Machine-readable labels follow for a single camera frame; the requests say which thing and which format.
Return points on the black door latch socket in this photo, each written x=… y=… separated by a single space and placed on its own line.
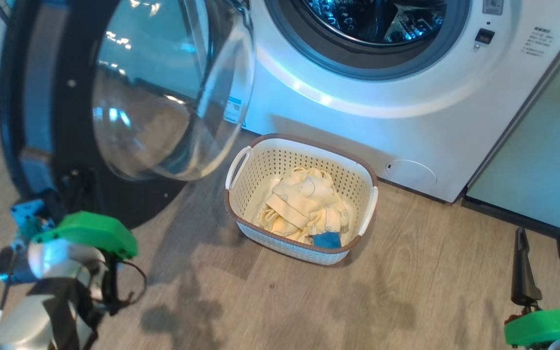
x=484 y=36

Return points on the white front-load washing machine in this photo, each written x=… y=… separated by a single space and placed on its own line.
x=430 y=126

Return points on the pale green cabinet panel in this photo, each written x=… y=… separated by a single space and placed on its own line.
x=542 y=160

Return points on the grey warning sticker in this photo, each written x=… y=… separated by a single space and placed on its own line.
x=493 y=6

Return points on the stainless steel washing machine drum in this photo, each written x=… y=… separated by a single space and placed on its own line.
x=377 y=19

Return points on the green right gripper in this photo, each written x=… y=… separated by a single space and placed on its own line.
x=547 y=325

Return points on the small blue garment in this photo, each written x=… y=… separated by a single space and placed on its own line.
x=327 y=239

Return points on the white perforated laundry basket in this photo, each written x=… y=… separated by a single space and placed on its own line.
x=260 y=194

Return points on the pale yellow printed garment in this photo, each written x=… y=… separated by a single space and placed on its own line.
x=304 y=199

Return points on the blue white energy label sticker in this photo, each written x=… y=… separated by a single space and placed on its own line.
x=234 y=109

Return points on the round black glass washer door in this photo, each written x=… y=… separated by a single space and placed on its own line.
x=66 y=112

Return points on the dark cabinet plinth strip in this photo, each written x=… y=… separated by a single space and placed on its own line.
x=528 y=221

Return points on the round white filter cover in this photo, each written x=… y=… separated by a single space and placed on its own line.
x=411 y=172

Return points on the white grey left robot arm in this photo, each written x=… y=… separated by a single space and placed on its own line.
x=42 y=301

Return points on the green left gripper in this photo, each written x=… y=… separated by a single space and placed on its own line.
x=90 y=233

